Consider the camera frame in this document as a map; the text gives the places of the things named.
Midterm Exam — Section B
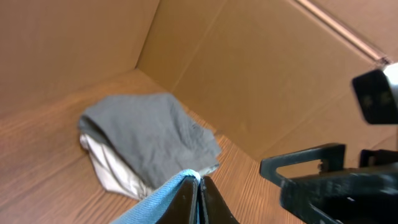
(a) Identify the light blue printed t-shirt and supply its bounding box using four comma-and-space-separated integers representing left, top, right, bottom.
111, 169, 201, 224

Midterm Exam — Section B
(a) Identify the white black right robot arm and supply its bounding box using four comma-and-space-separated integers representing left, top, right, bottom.
259, 63, 397, 224

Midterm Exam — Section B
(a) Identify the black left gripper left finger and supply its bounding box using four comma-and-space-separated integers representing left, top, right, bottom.
156, 176, 198, 224

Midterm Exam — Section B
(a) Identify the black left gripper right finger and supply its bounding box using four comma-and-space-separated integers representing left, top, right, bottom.
198, 176, 239, 224

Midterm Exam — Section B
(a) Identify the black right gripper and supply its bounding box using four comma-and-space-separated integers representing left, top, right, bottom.
259, 143, 397, 224

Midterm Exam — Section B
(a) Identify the grey folded garment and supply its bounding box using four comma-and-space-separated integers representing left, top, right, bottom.
78, 93, 221, 189

